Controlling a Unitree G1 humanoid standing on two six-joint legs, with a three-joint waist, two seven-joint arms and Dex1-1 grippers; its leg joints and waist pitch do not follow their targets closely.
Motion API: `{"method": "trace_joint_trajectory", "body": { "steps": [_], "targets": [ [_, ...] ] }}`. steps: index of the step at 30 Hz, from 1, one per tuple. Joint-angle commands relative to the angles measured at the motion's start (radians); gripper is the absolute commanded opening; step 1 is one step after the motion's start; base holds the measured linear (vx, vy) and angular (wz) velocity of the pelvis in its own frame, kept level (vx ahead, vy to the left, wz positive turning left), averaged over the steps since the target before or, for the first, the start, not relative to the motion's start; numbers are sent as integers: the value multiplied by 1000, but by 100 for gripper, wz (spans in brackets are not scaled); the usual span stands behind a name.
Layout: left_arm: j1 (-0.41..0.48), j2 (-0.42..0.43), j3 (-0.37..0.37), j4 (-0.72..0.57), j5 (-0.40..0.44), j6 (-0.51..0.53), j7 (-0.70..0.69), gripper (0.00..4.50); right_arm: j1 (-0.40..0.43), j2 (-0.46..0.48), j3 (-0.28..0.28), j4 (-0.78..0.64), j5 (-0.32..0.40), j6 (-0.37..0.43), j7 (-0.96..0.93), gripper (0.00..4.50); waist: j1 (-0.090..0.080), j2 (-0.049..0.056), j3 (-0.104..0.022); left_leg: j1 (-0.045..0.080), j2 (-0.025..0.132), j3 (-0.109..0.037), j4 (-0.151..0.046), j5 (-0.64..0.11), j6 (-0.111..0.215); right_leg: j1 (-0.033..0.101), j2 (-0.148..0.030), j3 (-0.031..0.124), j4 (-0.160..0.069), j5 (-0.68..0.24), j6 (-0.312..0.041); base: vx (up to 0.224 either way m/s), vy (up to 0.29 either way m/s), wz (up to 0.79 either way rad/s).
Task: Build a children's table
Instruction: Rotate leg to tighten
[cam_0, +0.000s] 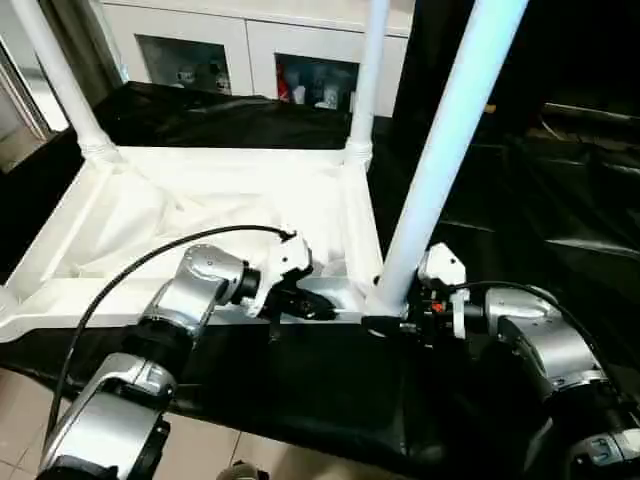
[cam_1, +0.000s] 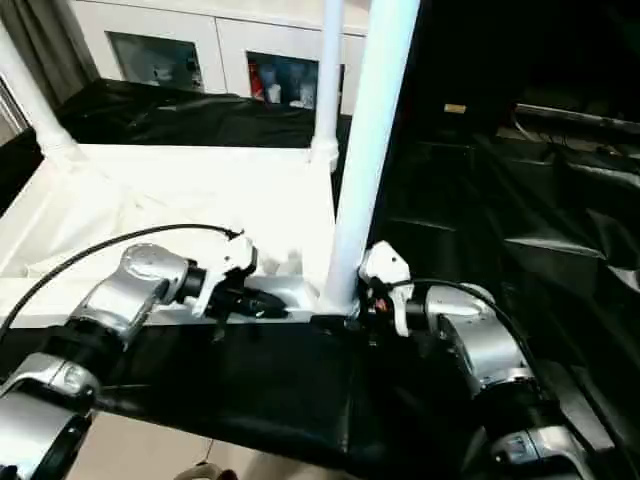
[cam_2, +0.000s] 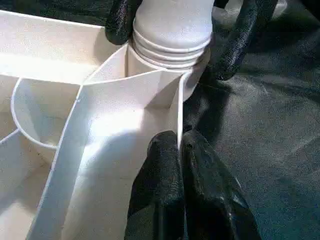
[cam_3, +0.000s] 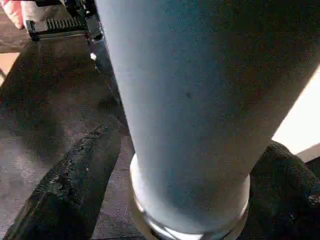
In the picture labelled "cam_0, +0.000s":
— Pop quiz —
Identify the black metal bar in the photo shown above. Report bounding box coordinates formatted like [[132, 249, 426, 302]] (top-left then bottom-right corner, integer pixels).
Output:
[[540, 100, 640, 133]]

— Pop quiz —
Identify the white cabinet with glass doors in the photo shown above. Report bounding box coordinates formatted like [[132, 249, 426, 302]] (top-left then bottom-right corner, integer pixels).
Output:
[[95, 0, 417, 120]]

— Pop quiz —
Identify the grey curtain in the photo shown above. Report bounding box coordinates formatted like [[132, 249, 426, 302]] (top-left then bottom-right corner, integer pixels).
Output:
[[35, 0, 127, 103]]

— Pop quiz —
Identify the white plastic table leg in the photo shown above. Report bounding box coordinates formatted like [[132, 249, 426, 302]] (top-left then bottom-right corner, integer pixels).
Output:
[[369, 0, 530, 317], [344, 0, 392, 170], [10, 0, 123, 167]]

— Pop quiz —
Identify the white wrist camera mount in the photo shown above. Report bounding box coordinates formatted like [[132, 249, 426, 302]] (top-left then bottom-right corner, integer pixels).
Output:
[[244, 234, 315, 320], [417, 242, 470, 342]]

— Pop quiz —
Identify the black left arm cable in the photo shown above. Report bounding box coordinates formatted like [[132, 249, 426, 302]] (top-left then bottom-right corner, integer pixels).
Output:
[[44, 224, 299, 443]]

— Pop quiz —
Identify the black mat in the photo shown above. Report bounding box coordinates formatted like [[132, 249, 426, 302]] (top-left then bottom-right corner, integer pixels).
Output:
[[0, 80, 640, 480]]

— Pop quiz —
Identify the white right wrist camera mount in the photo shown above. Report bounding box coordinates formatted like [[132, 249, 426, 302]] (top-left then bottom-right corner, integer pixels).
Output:
[[417, 242, 470, 342]]

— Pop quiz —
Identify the white plastic table top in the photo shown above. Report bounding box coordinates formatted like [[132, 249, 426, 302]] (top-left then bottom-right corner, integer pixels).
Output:
[[0, 144, 393, 347]]

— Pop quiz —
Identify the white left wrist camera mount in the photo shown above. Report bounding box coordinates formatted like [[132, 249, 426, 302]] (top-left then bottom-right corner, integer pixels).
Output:
[[244, 234, 315, 320]]

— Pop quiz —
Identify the grey left robot foot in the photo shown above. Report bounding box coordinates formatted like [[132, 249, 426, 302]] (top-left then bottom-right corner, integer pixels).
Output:
[[214, 461, 272, 480]]

